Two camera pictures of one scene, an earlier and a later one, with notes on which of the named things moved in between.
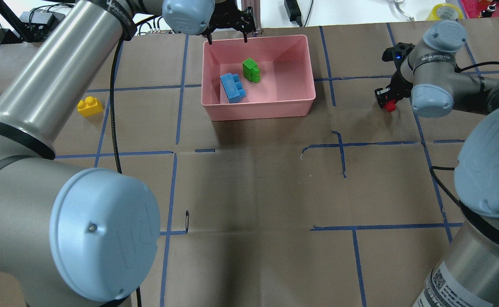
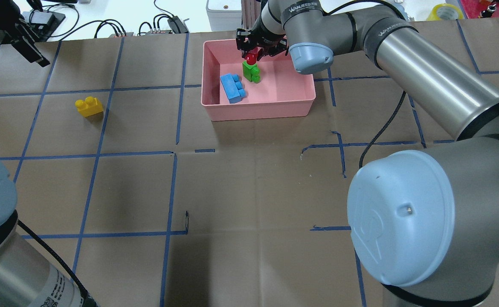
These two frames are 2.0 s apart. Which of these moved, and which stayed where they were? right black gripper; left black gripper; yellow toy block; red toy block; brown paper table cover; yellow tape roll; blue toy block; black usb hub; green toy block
Moved: right black gripper; red toy block; left black gripper
Stayed: blue toy block; yellow tape roll; green toy block; black usb hub; yellow toy block; brown paper table cover
